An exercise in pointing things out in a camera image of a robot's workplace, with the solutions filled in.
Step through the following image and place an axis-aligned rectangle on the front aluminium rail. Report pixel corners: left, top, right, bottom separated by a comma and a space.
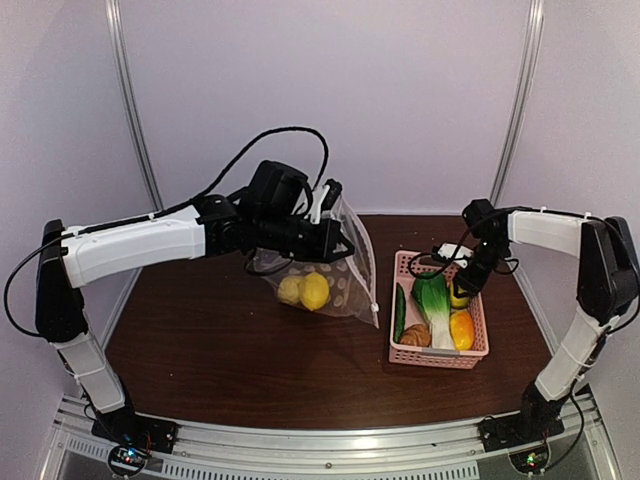
35, 398, 622, 479

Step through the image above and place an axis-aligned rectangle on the pink plastic basket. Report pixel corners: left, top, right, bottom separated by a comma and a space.
389, 250, 489, 370

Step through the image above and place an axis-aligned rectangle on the green bok choy toy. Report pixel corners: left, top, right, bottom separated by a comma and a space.
411, 274, 455, 350

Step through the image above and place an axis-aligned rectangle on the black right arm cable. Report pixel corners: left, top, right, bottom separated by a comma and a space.
408, 234, 471, 281

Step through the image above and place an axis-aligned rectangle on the right round circuit board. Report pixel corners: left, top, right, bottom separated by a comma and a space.
509, 444, 550, 475

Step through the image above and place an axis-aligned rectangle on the left round circuit board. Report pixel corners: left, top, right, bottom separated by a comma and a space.
107, 446, 150, 477

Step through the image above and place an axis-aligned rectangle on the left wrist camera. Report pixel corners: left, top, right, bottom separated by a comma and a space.
305, 179, 343, 224

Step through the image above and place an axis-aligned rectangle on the round circuit board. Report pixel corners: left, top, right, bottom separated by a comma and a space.
107, 446, 150, 477
509, 444, 550, 475

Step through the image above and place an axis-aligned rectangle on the clear zip top bag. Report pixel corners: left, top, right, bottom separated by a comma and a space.
246, 198, 379, 328

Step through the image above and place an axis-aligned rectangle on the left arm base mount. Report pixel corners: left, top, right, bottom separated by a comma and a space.
91, 415, 178, 454

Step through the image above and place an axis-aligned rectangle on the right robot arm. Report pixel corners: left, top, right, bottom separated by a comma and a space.
453, 199, 639, 442

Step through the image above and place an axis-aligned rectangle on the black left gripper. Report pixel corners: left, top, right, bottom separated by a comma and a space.
255, 210, 355, 263

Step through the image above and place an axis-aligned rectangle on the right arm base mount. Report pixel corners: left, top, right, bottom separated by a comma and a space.
477, 412, 565, 452

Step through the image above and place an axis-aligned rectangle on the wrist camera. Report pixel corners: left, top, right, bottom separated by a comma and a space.
432, 243, 473, 268
305, 179, 343, 224

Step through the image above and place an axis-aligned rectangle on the green cucumber toy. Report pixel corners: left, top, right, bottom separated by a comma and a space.
394, 283, 407, 343

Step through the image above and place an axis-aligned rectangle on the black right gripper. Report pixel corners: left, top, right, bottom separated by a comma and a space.
454, 238, 510, 297

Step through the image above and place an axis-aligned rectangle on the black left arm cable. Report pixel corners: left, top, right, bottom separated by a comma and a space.
3, 126, 331, 337

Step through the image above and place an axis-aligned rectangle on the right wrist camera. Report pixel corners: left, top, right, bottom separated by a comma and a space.
432, 243, 473, 268

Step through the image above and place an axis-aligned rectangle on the aluminium frame post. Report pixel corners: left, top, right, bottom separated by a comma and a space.
105, 0, 164, 211
489, 0, 545, 205

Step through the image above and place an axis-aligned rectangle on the yellow lemon toy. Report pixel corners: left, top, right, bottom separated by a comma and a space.
299, 272, 330, 311
449, 282, 470, 310

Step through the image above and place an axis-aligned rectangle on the brown croissant toy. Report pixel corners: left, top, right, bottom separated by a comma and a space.
398, 324, 431, 347

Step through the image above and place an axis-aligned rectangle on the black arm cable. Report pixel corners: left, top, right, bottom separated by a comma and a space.
408, 234, 471, 281
3, 126, 331, 337

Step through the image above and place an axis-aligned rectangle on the orange mango toy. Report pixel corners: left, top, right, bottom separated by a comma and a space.
449, 310, 475, 351

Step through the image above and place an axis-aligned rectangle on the pale yellow walnut-shaped toy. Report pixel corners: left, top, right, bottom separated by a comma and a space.
277, 275, 303, 306

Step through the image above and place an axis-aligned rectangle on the right aluminium frame post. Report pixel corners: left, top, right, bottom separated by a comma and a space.
489, 0, 545, 205

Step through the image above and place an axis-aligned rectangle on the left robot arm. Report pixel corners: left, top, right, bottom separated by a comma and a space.
35, 160, 354, 444

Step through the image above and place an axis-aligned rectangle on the left aluminium frame post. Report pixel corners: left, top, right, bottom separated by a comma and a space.
105, 0, 164, 211

